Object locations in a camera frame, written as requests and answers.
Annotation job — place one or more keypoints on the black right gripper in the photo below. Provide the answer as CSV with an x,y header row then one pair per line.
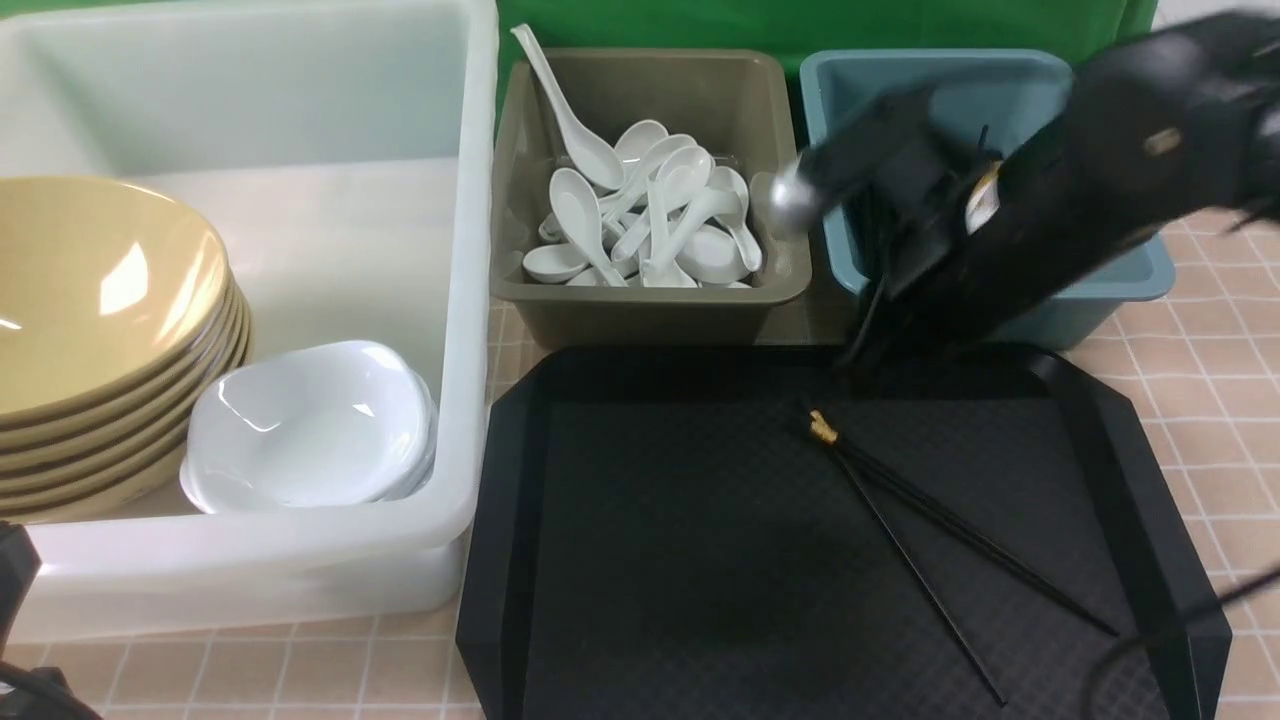
x,y
995,267

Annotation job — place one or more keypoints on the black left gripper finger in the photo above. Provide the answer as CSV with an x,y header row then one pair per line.
x,y
20,564

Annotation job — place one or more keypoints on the tan noodle bowl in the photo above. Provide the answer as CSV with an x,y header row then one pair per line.
x,y
103,281

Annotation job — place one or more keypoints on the black chopstick gold tip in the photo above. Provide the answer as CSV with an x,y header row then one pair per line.
x,y
933,510
900,560

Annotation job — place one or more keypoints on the white square dish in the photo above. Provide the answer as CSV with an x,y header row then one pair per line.
x,y
337,371
421,472
328,454

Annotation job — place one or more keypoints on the white ceramic soup spoon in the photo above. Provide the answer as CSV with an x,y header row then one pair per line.
x,y
704,205

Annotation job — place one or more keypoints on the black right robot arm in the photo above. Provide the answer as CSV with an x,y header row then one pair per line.
x,y
1153,129

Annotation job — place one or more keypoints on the bottom stacked tan bowl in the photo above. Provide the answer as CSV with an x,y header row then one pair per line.
x,y
134,479

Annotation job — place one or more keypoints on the blue plastic chopstick bin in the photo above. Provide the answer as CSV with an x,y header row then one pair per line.
x,y
1000,98

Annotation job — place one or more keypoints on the white spoon right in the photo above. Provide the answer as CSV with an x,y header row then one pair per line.
x,y
726,179

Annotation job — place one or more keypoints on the green cloth backdrop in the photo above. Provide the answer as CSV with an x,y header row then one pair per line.
x,y
790,31

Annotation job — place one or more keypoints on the olive plastic spoon bin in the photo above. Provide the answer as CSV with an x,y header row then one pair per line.
x,y
734,102

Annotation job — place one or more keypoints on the white spoon low right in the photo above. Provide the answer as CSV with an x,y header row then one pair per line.
x,y
710,256

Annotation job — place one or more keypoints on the white spoon low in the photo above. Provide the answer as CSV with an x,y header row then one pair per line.
x,y
556,263
710,256

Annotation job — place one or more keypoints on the white spoon centre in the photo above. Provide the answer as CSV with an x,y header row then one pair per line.
x,y
681,175

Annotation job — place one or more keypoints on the white square dish in tub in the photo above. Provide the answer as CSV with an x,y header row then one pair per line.
x,y
421,472

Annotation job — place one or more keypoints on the upright white spoon in bin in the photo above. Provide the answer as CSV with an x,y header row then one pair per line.
x,y
590,154

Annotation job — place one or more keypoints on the white spoon front left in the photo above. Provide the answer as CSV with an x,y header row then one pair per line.
x,y
576,207

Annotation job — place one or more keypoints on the white spoon low left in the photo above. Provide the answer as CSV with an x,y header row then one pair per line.
x,y
556,263

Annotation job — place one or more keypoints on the black plastic serving tray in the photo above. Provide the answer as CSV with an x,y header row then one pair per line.
x,y
659,536

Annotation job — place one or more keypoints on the large white plastic tub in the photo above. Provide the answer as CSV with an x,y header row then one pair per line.
x,y
343,150

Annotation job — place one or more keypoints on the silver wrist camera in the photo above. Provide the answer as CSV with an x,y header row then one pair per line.
x,y
890,146

